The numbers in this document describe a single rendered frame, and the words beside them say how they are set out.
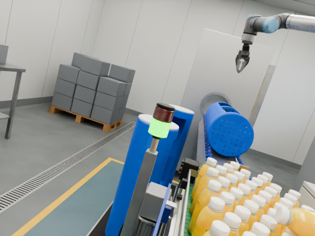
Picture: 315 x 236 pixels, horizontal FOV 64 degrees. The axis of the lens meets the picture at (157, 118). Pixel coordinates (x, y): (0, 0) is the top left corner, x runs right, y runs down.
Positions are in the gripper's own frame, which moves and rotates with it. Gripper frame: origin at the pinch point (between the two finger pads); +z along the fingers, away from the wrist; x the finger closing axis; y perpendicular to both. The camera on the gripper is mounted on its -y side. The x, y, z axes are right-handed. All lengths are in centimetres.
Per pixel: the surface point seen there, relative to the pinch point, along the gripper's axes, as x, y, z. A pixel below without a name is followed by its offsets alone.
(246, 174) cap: -8, -91, 30
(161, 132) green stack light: 24, -113, 14
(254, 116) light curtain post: -32, 76, 46
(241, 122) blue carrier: -8.3, -26.4, 27.8
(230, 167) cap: -1, -92, 29
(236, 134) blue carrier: -7.3, -28.0, 35.6
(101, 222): 68, -41, 126
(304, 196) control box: -32, -87, 35
